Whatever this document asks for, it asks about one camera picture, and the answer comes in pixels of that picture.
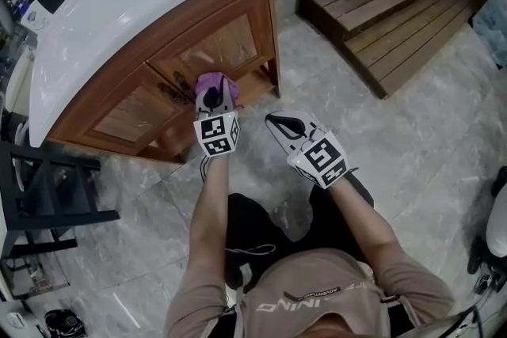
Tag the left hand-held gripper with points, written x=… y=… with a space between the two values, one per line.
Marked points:
x=214 y=134

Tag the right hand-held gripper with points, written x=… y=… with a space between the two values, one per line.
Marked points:
x=321 y=158

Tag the purple cloth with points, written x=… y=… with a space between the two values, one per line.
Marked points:
x=210 y=80

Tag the person's right forearm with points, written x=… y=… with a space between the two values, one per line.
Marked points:
x=364 y=225

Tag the person's left forearm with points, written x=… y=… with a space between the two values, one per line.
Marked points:
x=208 y=217

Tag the wooden vanity with white sink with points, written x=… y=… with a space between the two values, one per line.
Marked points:
x=119 y=12
x=273 y=31

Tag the person's black trousers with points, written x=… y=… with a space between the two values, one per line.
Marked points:
x=253 y=225

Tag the person's beige shirt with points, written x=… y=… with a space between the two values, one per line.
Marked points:
x=313 y=273

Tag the wooden slatted platform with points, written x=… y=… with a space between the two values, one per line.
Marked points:
x=388 y=23

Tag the clear plastic bag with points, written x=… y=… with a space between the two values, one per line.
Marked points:
x=493 y=31

